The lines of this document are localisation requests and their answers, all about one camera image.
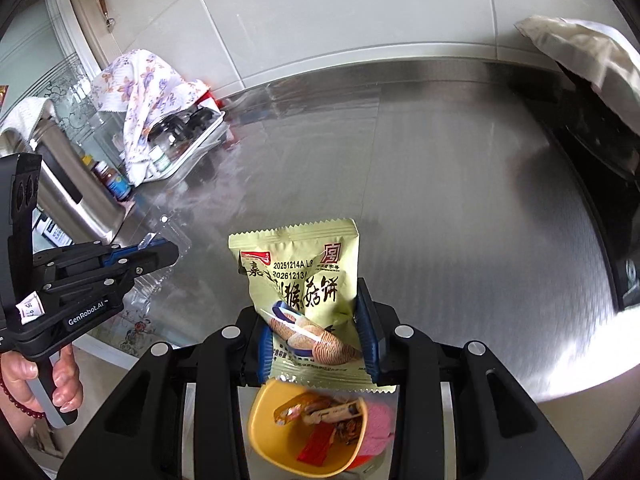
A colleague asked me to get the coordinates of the clear plastic tray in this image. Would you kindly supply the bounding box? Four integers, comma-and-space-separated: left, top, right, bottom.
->
122, 222, 192, 326

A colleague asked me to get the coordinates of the white plastic rack tray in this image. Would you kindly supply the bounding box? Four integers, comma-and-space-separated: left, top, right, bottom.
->
143, 92, 227, 183

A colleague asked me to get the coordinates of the beige cloth on stove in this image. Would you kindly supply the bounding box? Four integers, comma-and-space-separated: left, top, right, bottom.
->
515, 15, 639, 132

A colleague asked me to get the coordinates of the floral white cloth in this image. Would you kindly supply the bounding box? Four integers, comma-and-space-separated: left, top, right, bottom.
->
91, 49, 209, 186

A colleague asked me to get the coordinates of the black gas stove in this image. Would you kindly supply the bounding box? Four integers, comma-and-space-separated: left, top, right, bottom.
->
509, 67, 639, 312

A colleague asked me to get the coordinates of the red foil snack wrapper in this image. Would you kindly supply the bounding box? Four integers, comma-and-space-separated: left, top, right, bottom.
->
296, 422, 335, 467

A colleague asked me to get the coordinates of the brown bottle blue label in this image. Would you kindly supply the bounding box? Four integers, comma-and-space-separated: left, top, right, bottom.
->
93, 162, 131, 203

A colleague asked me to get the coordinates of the white toothpaste tube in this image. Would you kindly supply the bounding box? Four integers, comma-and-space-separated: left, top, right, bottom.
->
302, 400, 363, 425

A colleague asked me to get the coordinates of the yellow plastic trash bin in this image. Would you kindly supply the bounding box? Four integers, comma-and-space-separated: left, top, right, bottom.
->
247, 379, 368, 479

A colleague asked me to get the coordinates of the yellow-green biscuit packet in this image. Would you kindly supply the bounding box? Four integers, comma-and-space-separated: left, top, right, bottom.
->
228, 219, 396, 393

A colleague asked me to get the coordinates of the stainless steel kettle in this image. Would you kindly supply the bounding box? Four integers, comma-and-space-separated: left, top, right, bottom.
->
1, 119, 127, 244

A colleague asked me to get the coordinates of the person left hand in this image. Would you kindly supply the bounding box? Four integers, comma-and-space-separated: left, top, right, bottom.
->
1, 344, 84, 413

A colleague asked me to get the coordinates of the glass jar black lid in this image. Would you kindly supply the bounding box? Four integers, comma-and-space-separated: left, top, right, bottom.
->
149, 114, 189, 154

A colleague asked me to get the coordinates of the white medicine bottle green label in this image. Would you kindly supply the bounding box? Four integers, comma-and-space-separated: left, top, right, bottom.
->
150, 150, 170, 172

